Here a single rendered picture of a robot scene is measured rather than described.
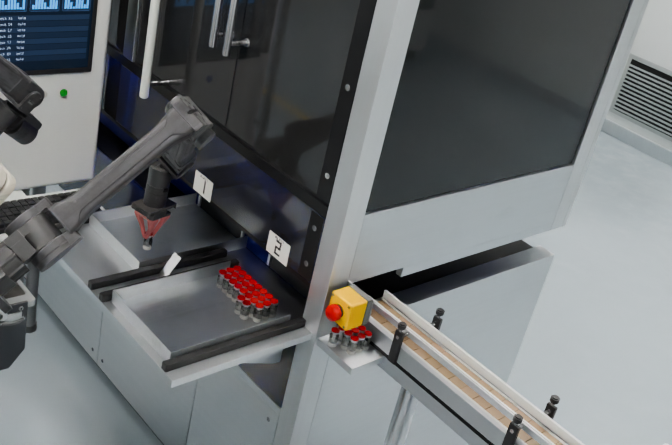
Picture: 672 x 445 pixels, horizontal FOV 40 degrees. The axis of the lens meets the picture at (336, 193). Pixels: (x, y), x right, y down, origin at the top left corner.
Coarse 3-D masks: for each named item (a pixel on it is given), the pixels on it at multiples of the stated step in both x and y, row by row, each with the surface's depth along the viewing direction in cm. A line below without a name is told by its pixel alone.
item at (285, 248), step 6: (270, 234) 229; (270, 240) 230; (282, 240) 226; (270, 246) 230; (282, 246) 226; (288, 246) 225; (270, 252) 231; (276, 252) 229; (282, 252) 227; (288, 252) 225; (276, 258) 229; (282, 258) 227
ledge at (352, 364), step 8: (328, 336) 224; (320, 344) 222; (328, 352) 220; (336, 352) 218; (344, 352) 219; (368, 352) 221; (376, 352) 222; (336, 360) 218; (344, 360) 216; (352, 360) 217; (360, 360) 218; (368, 360) 218; (376, 360) 220; (344, 368) 216; (352, 368) 214; (360, 368) 216
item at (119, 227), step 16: (128, 208) 252; (176, 208) 263; (192, 208) 265; (96, 224) 243; (112, 224) 248; (128, 224) 250; (144, 224) 251; (176, 224) 255; (192, 224) 257; (208, 224) 259; (112, 240) 237; (128, 240) 243; (160, 240) 246; (176, 240) 248; (192, 240) 249; (208, 240) 251; (224, 240) 253; (240, 240) 250; (128, 256) 232; (144, 256) 237; (160, 256) 233
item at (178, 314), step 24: (216, 264) 235; (120, 288) 217; (144, 288) 222; (168, 288) 227; (192, 288) 229; (216, 288) 231; (144, 312) 216; (168, 312) 218; (192, 312) 220; (216, 312) 222; (144, 336) 208; (168, 336) 210; (192, 336) 212; (216, 336) 214
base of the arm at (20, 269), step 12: (0, 252) 163; (12, 252) 163; (0, 264) 162; (12, 264) 163; (24, 264) 168; (0, 276) 162; (12, 276) 163; (0, 288) 162; (12, 288) 166; (0, 300) 161
